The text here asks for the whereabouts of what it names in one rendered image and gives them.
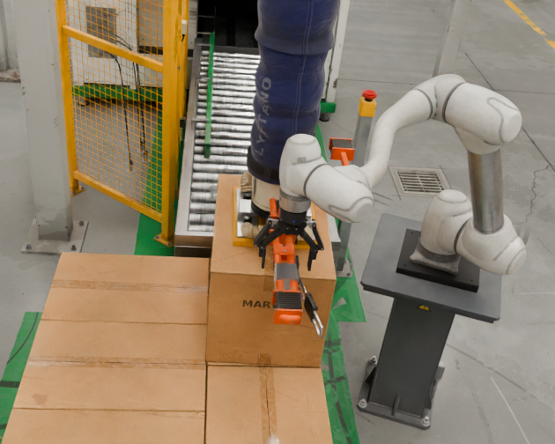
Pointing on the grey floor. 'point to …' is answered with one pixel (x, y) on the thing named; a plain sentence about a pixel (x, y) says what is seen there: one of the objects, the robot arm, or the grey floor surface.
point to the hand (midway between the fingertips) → (285, 263)
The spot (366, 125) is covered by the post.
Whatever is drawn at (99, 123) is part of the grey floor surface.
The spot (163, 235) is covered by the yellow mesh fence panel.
